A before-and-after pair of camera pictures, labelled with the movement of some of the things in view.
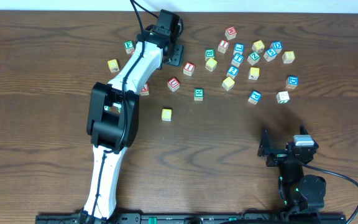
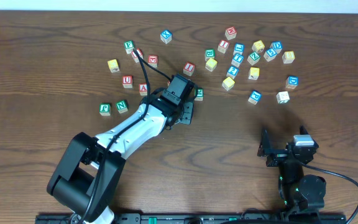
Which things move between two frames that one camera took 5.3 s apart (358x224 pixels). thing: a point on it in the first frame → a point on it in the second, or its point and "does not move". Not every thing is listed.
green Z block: x=253 y=58 does not move
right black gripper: x=278 y=157 does not move
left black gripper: x=175 y=56 → x=188 y=112
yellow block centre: x=211 y=64 does not move
